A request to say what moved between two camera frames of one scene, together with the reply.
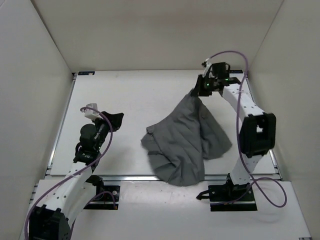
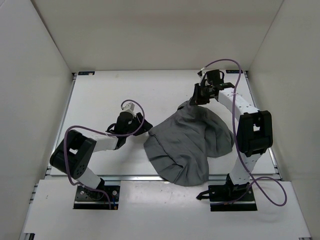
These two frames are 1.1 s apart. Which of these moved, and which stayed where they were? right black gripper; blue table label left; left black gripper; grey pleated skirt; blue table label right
Moved: right black gripper; left black gripper
Stayed: blue table label right; blue table label left; grey pleated skirt
